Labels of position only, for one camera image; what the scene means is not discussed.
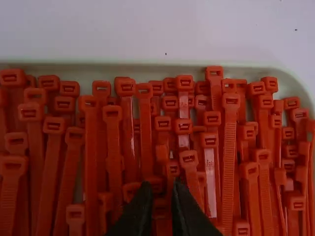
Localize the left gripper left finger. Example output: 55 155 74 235
105 181 155 236

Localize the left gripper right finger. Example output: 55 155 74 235
171 180 223 236

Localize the pale tray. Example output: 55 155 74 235
0 60 315 123

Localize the row of orange cable ties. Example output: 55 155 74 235
0 65 315 236

